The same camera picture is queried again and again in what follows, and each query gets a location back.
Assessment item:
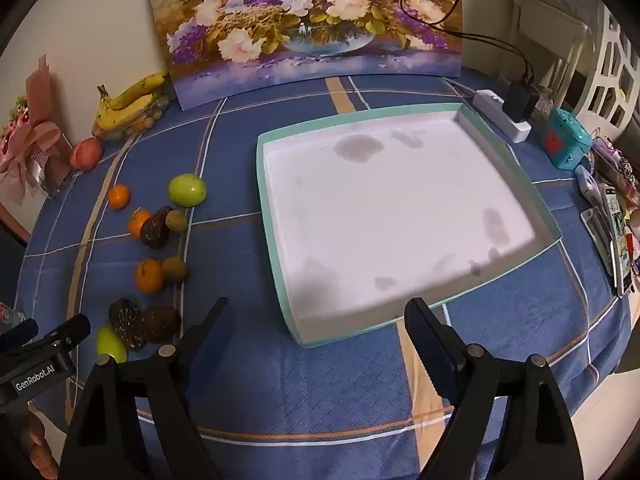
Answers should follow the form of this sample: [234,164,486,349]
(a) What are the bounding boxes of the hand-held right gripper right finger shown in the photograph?
[404,297,586,480]

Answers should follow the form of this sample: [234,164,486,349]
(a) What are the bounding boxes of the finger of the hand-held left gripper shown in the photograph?
[0,317,40,353]
[30,315,92,361]

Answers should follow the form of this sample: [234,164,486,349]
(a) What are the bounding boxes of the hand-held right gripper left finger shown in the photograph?
[59,297,236,480]

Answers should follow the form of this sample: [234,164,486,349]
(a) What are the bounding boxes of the green jujube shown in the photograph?
[96,324,128,364]
[168,173,207,208]

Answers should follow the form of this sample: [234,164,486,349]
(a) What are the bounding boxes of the dark brown wrinkled passion fruit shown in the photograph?
[108,298,149,351]
[140,306,183,345]

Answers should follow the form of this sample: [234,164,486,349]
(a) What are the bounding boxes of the dark brown pear-shaped avocado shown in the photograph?
[139,205,174,250]

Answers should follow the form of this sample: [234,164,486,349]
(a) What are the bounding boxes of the teal-rimmed white box tray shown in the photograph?
[256,102,562,347]

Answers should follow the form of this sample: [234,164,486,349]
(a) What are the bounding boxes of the person's left hand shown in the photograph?
[27,412,60,480]

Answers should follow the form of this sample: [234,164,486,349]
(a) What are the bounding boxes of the glass mug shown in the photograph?
[0,302,26,328]

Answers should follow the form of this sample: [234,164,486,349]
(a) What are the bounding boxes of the blue plaid tablecloth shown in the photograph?
[17,65,631,480]

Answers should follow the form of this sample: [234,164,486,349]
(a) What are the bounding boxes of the red apple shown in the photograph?
[69,137,105,170]

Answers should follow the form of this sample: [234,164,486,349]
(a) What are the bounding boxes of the pink wrapped flower bouquet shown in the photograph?
[0,55,76,206]

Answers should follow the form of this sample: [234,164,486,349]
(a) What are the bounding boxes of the clear plastic produce container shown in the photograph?
[92,92,172,141]

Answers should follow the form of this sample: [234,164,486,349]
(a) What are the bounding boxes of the white purple handheld device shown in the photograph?
[575,165,602,206]

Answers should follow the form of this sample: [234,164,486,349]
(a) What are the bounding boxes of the white power strip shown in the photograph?
[472,89,532,143]

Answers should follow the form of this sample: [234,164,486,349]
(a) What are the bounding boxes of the yellow banana bunch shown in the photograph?
[95,72,171,133]

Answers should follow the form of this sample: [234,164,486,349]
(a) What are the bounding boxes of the teal toy box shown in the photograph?
[540,107,593,171]

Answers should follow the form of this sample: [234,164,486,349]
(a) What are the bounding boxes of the black charger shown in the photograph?
[502,80,541,123]

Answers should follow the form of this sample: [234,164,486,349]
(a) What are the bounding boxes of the leopard print accessory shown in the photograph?
[612,157,639,187]

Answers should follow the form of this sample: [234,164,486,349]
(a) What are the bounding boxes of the floral painting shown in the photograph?
[143,0,463,112]

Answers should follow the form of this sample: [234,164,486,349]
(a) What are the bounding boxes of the white wooden chair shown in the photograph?
[512,0,596,111]

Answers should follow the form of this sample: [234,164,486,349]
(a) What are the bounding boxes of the black charger cable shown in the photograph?
[400,0,536,91]

